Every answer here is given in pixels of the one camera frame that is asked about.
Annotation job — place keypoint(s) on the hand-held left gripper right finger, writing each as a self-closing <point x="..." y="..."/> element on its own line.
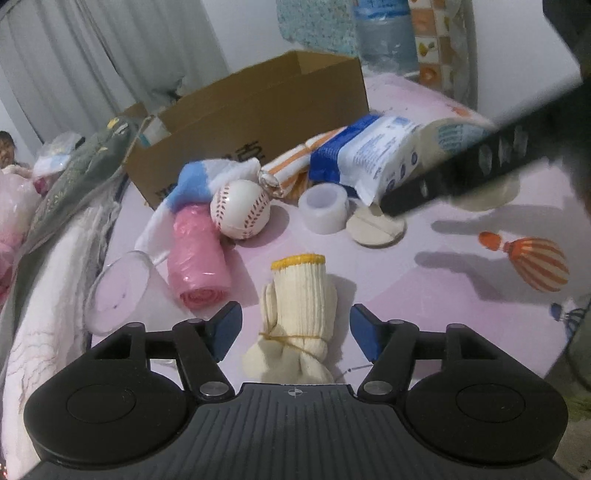
<point x="367" y="330"/>

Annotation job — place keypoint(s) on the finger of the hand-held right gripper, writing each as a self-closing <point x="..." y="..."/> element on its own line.
<point x="480" y="161"/>

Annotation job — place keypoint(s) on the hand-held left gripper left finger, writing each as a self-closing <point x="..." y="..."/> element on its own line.
<point x="226" y="330"/>

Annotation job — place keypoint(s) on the cream knit gloves bundle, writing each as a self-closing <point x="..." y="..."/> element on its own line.
<point x="295" y="314"/>

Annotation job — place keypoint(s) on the pink plastic bag roll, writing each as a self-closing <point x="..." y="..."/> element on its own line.
<point x="196" y="254"/>

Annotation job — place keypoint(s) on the round cream pad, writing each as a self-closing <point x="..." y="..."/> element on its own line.
<point x="376" y="228"/>

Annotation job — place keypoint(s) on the clear glass cup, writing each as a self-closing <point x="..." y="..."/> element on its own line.
<point x="124" y="295"/>

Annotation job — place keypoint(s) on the blue wet wipes pack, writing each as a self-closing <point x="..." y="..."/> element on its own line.
<point x="369" y="152"/>

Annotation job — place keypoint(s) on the white baseball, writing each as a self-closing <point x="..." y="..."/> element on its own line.
<point x="240" y="207"/>

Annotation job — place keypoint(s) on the small white tape roll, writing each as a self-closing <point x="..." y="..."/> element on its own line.
<point x="323" y="210"/>

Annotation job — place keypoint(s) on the blue and white fuzzy sock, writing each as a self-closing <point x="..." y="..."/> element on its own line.
<point x="194" y="182"/>

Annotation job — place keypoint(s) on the orange striped cloth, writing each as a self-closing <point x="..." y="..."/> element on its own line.
<point x="295" y="161"/>

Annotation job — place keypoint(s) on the brown cardboard box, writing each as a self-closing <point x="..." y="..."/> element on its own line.
<point x="258" y="115"/>

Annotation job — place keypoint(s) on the orange tile-patterned cloth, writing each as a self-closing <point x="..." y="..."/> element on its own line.
<point x="438" y="50"/>

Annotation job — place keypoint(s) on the large blue water jug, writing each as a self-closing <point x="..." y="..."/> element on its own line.
<point x="383" y="37"/>

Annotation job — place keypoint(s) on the white quilted blanket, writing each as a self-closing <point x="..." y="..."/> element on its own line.
<point x="51" y="323"/>

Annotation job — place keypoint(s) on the grey floral blanket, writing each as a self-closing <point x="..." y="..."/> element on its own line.
<point x="78" y="184"/>

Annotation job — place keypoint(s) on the teal floral hanging cloth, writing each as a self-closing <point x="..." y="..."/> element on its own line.
<point x="318" y="23"/>

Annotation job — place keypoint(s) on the pink quilt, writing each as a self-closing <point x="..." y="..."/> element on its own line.
<point x="14" y="221"/>

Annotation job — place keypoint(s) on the clear bag of masks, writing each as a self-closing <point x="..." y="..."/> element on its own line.
<point x="57" y="154"/>

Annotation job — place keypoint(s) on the grey curtain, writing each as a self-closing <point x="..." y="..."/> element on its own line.
<point x="115" y="46"/>

